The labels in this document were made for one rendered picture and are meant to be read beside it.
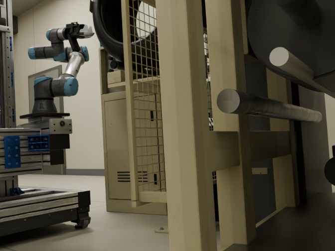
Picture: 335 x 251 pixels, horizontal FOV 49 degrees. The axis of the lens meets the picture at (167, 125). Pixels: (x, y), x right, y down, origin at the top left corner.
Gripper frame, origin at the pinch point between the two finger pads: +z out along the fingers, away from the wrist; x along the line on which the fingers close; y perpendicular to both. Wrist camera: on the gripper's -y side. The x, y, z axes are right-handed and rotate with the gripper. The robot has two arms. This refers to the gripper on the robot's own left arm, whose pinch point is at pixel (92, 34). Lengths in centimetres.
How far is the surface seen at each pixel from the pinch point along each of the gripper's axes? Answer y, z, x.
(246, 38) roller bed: -4, 83, 19
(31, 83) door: 14, -529, 364
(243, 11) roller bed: 10, 81, 19
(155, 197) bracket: -68, 88, -60
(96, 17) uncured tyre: 4.8, 14.7, -12.4
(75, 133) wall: -83, -363, 341
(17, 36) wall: 125, -610, 381
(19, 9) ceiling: 177, -573, 357
